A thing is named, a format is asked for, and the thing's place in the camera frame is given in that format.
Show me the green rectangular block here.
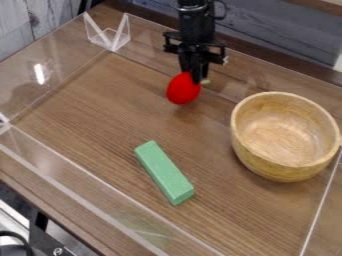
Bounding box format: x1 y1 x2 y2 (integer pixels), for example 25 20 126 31
135 141 195 206

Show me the black table leg bracket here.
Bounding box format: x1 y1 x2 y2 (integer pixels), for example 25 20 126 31
29 211 76 256

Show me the red toy strawberry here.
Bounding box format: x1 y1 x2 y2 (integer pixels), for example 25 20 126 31
166 72 211 105

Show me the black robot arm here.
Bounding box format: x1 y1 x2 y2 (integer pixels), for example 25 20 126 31
163 0 227 84

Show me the clear acrylic tray wall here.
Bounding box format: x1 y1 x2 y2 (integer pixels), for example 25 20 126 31
0 114 223 256

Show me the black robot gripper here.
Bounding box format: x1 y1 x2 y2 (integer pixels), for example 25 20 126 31
163 0 227 84

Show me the wooden bowl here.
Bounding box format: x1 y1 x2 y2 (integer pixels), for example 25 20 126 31
230 92 341 183

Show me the black cable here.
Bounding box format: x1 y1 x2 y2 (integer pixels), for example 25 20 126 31
0 230 35 256

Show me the clear acrylic corner bracket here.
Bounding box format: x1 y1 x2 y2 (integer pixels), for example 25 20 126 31
83 13 131 52

